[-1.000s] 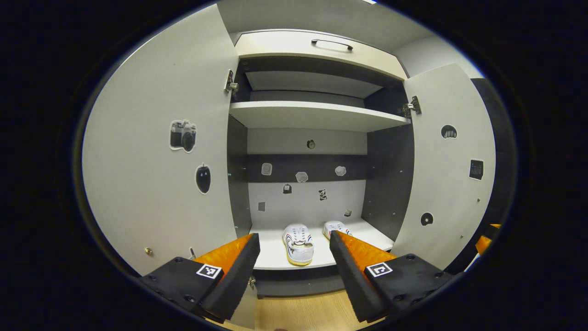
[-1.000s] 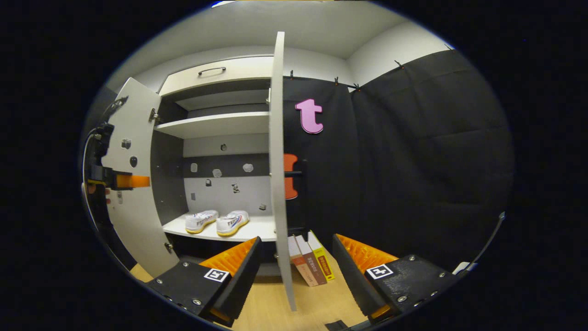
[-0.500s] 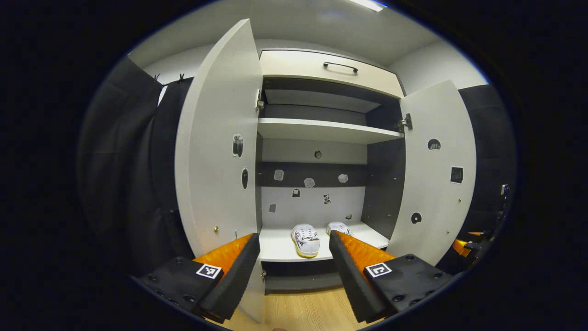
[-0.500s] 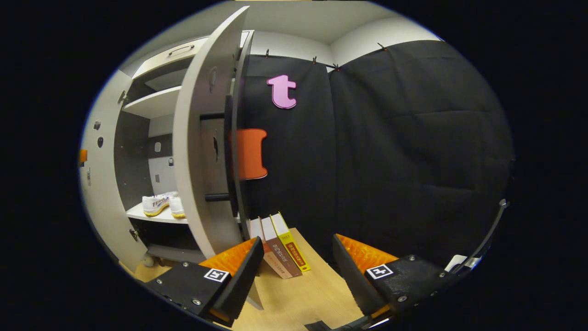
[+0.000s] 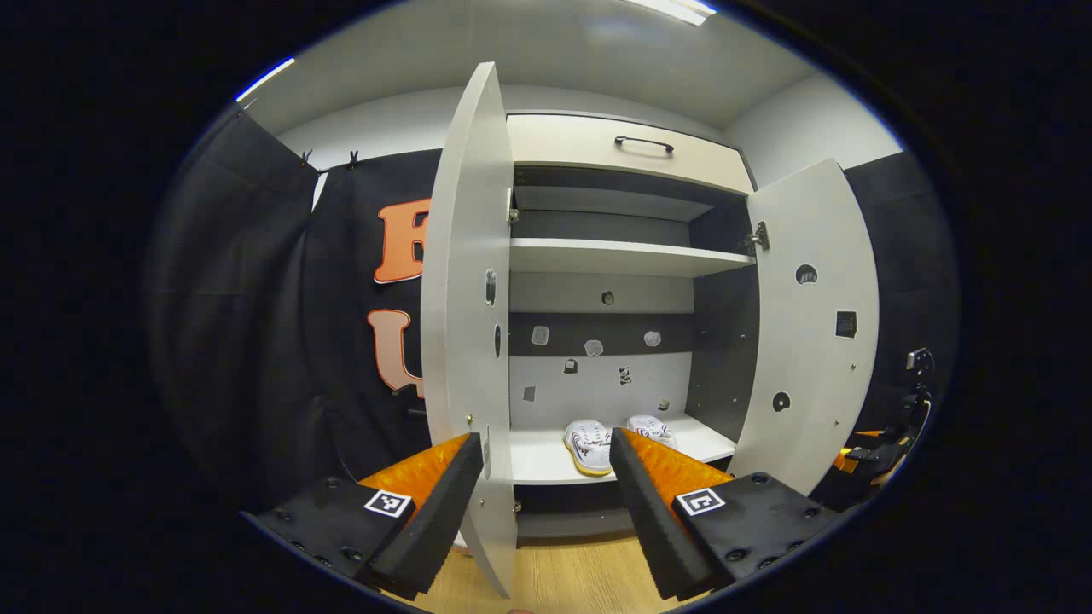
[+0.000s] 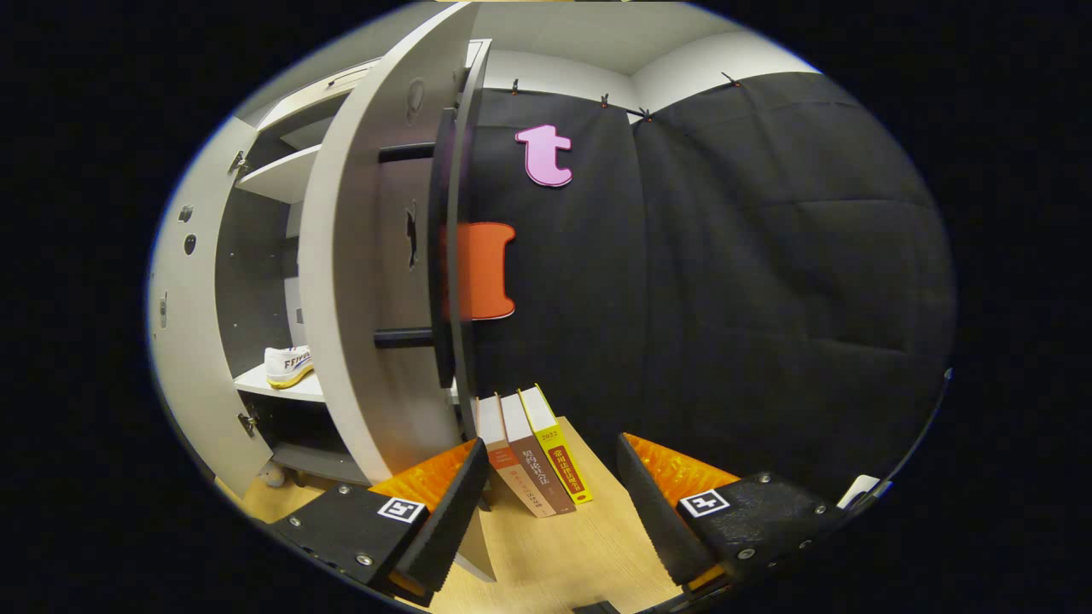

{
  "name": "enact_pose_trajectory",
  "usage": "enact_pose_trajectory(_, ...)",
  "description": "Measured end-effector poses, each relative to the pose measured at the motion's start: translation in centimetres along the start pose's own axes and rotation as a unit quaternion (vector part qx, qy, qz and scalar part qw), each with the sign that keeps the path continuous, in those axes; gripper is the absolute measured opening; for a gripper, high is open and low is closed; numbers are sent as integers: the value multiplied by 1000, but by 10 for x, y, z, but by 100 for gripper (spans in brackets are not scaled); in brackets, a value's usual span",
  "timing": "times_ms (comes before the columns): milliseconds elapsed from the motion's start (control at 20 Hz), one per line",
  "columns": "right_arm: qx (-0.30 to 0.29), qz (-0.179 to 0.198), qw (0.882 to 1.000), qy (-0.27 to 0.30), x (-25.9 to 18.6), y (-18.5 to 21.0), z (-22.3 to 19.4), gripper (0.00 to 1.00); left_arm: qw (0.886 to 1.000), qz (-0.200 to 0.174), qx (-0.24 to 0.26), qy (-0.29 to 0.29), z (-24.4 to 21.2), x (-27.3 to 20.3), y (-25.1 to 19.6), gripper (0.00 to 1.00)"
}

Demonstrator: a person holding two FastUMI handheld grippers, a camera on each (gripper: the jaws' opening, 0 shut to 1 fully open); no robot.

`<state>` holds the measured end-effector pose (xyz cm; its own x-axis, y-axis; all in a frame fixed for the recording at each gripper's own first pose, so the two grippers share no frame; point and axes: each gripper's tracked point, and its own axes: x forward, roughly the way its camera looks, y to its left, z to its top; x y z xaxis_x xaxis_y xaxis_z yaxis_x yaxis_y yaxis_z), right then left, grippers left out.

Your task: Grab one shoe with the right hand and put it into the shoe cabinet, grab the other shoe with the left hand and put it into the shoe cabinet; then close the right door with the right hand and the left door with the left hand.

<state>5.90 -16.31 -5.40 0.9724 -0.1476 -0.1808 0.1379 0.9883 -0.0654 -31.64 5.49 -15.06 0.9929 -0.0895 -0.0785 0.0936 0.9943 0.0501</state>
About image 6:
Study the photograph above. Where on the white round plush toy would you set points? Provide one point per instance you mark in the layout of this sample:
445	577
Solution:
273	476

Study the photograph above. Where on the yellow book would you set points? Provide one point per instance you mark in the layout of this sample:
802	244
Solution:
563	460

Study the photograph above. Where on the white cabinet door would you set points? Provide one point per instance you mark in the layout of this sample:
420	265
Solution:
358	281
188	341

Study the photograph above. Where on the white striped canvas shoe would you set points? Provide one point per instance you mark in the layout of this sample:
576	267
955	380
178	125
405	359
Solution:
286	365

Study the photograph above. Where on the orange red book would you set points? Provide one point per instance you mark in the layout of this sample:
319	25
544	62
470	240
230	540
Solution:
503	460

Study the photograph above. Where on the black backdrop cloth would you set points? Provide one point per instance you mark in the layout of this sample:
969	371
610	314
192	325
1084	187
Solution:
768	298

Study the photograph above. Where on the white shoe cabinet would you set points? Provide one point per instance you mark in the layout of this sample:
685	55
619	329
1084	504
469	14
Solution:
277	175

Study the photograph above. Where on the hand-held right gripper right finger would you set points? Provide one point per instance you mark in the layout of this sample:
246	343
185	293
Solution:
653	512

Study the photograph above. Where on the brown book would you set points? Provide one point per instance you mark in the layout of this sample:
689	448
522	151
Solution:
537	469

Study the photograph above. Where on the white cabinet drawer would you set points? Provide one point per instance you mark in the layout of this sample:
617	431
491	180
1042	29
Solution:
307	102

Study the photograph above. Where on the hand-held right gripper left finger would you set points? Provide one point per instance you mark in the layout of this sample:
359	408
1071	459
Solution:
448	512

